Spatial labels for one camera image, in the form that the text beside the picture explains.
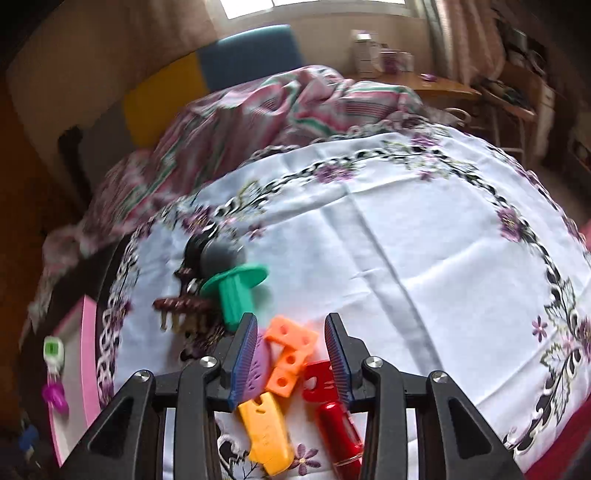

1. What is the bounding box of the magenta plastic object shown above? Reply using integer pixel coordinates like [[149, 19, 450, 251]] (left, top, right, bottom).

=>
[[41, 381, 70, 414]]

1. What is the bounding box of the purple oval plastic case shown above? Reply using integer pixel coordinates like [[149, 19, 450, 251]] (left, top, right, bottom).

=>
[[244, 335, 271, 401]]

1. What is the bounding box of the grey round capped bottle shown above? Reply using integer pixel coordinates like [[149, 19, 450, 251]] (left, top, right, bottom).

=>
[[203, 242, 247, 278]]

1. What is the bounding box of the white carton box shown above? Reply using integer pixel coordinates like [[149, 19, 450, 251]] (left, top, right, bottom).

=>
[[352, 30, 382, 77]]

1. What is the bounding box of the window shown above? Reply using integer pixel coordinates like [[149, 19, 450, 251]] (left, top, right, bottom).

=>
[[219, 0, 423, 19]]

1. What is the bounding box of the red plastic toy piece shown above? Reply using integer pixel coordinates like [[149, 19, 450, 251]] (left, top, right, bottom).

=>
[[302, 361, 363, 480]]

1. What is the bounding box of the blue cushion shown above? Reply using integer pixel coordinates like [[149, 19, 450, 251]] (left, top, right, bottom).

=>
[[198, 24, 305, 90]]

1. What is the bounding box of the wooden side table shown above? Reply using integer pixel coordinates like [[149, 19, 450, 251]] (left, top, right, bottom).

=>
[[346, 71, 483, 112]]

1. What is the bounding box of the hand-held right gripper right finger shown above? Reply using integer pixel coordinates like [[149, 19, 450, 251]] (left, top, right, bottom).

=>
[[323, 313, 525, 480]]

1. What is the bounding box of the green and white small device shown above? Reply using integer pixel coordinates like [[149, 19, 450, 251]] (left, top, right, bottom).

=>
[[42, 337, 65, 374]]

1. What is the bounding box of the dark brown hair clip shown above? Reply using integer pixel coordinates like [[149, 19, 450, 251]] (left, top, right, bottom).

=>
[[153, 295, 222, 335]]

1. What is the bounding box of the green plastic toy plunger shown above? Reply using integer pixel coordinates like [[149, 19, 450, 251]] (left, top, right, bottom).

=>
[[201, 263, 270, 333]]

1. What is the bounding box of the beige curtain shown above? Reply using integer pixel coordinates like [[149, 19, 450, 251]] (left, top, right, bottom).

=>
[[422, 0, 504, 84]]

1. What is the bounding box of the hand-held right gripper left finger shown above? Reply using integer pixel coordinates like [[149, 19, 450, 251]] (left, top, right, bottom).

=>
[[60, 313, 259, 480]]

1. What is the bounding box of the cluttered wooden shelf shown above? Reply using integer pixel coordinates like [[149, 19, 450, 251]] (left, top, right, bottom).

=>
[[480, 28, 557, 158]]

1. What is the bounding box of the blue small object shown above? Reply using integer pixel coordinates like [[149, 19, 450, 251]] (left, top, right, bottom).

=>
[[18, 425, 40, 457]]

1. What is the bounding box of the orange plastic block with holes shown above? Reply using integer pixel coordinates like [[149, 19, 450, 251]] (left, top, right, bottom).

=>
[[264, 315, 319, 398]]

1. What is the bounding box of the red blanket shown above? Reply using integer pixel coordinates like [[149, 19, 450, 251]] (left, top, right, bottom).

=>
[[508, 425, 591, 480]]

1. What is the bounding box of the black small object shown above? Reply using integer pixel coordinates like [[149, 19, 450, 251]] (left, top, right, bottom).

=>
[[182, 233, 217, 278]]

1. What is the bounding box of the white and purple mug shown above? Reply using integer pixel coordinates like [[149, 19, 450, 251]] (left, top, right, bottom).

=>
[[379, 48, 414, 75]]

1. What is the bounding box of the pink cardboard box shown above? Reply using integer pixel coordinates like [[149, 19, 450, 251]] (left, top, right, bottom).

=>
[[48, 295, 105, 467]]

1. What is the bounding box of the pink striped blanket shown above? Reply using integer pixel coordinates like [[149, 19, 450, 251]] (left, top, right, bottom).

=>
[[28, 65, 444, 319]]

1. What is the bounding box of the yellow plastic toy piece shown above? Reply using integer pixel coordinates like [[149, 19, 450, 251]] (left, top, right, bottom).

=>
[[237, 392, 295, 476]]

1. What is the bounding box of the white embroidered floral tablecloth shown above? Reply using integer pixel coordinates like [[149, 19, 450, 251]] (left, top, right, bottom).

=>
[[95, 124, 591, 480]]

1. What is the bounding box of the yellow cushion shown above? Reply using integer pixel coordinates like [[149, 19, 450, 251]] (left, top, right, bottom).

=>
[[122, 53, 208, 148]]

